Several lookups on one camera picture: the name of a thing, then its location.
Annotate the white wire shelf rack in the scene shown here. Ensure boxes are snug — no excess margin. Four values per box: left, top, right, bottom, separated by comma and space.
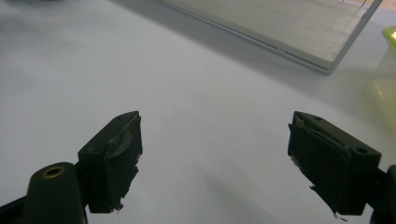
152, 0, 385, 75

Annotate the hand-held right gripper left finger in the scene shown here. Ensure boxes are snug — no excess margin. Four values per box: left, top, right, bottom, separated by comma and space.
78, 110, 144, 215

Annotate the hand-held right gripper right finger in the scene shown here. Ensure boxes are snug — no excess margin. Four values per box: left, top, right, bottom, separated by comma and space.
287, 110, 383, 217

